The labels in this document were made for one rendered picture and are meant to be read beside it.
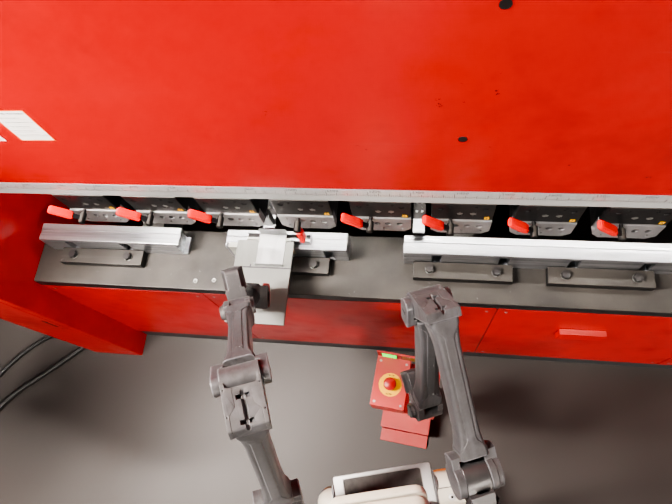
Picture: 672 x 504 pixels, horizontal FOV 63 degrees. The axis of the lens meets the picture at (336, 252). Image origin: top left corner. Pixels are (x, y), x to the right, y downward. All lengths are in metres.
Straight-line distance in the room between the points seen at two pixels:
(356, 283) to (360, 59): 0.98
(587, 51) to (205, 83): 0.61
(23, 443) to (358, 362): 1.64
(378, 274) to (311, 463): 1.10
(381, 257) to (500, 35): 1.04
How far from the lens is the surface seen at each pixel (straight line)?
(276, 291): 1.66
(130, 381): 2.89
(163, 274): 1.94
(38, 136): 1.36
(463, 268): 1.74
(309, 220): 1.46
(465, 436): 1.24
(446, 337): 1.17
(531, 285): 1.78
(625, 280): 1.82
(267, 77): 0.97
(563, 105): 1.03
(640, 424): 2.71
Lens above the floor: 2.54
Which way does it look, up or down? 68 degrees down
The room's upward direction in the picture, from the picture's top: 21 degrees counter-clockwise
